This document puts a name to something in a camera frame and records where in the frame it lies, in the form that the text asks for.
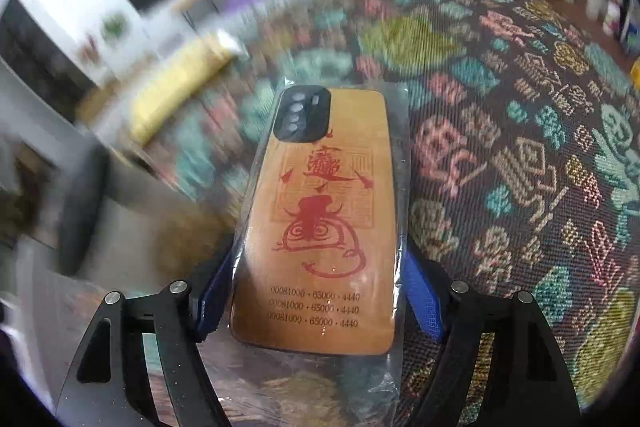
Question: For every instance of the patterned woven tablecloth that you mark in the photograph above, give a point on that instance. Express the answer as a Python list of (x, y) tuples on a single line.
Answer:
[(500, 132)]

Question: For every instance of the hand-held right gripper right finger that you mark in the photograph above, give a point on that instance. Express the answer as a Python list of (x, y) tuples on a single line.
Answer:
[(425, 302)]

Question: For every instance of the flat yellow box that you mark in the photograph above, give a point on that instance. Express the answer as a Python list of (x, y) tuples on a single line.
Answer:
[(170, 92)]

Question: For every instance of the orange phone case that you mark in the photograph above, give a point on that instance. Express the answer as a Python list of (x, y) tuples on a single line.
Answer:
[(320, 207)]

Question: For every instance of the black glass display cabinet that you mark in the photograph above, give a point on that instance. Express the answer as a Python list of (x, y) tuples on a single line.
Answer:
[(40, 62)]

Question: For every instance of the bushy green potted plant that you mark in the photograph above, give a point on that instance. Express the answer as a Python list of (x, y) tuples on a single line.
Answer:
[(114, 27)]

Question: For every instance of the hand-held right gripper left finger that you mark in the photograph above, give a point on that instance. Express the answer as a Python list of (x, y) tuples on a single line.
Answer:
[(212, 307)]

